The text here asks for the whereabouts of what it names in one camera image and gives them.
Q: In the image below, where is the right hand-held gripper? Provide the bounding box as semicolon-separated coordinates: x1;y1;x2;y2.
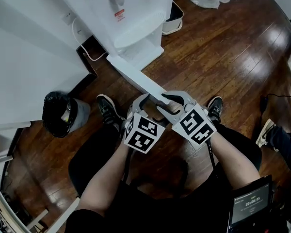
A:
156;90;217;145

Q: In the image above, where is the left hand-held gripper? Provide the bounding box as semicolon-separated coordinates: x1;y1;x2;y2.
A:
123;93;166;155

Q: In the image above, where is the white cabinet door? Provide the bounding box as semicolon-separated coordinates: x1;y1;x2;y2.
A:
106;54;173;106

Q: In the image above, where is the person's left forearm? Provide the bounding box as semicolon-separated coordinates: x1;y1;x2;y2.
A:
76;142;136;218

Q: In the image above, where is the person's right forearm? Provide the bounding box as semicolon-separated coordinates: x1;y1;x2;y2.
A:
210;130;261;194

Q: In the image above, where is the white water dispenser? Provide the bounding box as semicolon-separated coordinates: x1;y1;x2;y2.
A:
52;0;177;70

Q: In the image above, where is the person's right black shoe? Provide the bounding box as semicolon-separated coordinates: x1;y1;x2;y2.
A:
206;96;224;125

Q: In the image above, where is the person's black shoe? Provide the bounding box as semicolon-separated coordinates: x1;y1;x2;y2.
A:
96;94;126;131
206;96;224;125

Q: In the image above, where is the person's left black shoe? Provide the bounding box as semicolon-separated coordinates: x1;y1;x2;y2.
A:
96;94;126;131

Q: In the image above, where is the person's left trouser leg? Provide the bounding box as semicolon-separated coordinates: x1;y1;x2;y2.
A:
67;122;127;198

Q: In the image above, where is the white basket black lining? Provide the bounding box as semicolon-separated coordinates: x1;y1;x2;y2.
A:
162;0;184;36

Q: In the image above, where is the grey bin with black bag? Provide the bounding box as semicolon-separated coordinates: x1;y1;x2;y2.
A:
41;90;91;139

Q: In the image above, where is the person's black shirt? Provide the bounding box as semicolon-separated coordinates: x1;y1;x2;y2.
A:
65;154;235;233

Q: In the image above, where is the black screen device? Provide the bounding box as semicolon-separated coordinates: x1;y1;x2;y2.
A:
228;175;275;233

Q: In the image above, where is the white shelf unit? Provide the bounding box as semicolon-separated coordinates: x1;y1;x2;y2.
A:
0;121;32;166

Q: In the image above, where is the black strap cable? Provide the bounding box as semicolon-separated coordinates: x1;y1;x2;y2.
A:
207;139;224;181

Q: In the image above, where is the black floor cable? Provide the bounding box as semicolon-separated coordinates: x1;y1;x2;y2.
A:
260;93;291;113

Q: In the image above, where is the white power cable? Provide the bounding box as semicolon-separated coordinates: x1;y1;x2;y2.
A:
71;16;108;62

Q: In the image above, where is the white wall socket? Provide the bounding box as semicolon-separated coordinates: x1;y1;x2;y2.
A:
62;12;74;26

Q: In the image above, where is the white frame rail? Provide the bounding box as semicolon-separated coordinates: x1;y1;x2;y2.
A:
0;171;80;233

